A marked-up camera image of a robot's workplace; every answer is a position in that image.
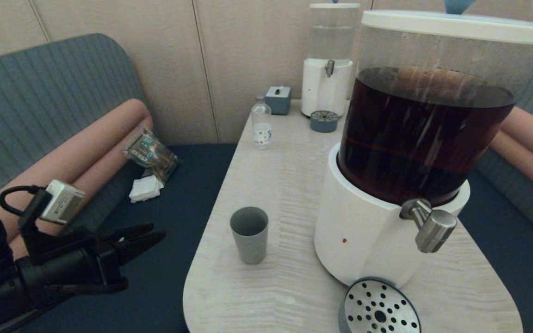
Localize grey plastic cup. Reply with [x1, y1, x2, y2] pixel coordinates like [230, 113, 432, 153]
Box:
[229, 206, 269, 265]

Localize white folded napkins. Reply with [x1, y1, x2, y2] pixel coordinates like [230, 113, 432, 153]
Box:
[129, 175, 165, 204]

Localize green snack package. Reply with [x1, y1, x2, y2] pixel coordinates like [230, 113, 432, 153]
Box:
[124, 128, 180, 183]

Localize teal upholstered bench sofa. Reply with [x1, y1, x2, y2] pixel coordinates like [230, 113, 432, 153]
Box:
[0, 32, 238, 333]
[456, 42, 533, 333]

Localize clear plastic bottle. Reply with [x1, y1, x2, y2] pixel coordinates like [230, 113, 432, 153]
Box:
[252, 95, 273, 149]

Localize small grey box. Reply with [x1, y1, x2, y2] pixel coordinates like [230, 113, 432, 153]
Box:
[265, 86, 291, 115]

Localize small grey drip tray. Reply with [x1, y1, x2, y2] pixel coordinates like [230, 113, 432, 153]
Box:
[310, 111, 339, 133]

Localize large dispenser with dark tea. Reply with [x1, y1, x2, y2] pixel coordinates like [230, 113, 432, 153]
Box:
[314, 21, 533, 288]

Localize small white water dispenser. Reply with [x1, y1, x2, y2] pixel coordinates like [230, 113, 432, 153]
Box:
[301, 7, 360, 118]

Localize large perforated metal drip tray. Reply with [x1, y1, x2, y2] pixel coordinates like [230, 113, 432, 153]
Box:
[338, 277, 421, 333]

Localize small white dispenser lid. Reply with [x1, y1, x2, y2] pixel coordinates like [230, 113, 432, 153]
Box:
[310, 0, 360, 10]

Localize wide white lid blue knob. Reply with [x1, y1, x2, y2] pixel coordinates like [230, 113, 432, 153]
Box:
[361, 0, 533, 46]

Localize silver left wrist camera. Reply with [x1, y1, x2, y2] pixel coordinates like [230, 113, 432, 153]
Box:
[40, 179, 85, 226]

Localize black camera cable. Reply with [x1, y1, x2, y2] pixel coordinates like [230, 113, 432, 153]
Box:
[0, 185, 45, 218]

